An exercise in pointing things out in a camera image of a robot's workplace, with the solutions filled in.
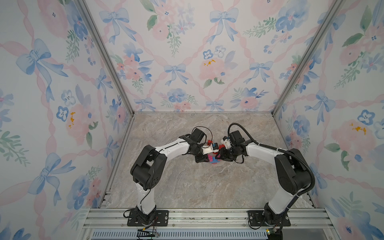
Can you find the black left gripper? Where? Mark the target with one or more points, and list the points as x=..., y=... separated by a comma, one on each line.
x=203, y=158

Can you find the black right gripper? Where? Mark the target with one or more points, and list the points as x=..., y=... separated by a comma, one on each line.
x=222, y=155

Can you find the blue 2x4 lego brick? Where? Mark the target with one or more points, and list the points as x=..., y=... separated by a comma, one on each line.
x=213, y=160

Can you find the red 2x4 lego brick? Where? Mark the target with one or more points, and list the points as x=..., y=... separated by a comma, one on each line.
x=220, y=146

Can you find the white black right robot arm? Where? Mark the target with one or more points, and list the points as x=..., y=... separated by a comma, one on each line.
x=294, y=174

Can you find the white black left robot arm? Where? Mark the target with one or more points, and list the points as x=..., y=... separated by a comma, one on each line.
x=149, y=166

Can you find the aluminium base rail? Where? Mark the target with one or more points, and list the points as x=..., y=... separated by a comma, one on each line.
x=208, y=224

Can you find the aluminium corner post right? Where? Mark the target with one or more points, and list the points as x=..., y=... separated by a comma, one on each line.
x=323, y=28

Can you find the aluminium corner post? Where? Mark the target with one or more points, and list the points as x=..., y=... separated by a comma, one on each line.
x=323, y=28
x=90, y=23

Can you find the aluminium corner post left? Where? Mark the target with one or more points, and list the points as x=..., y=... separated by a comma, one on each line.
x=90, y=23

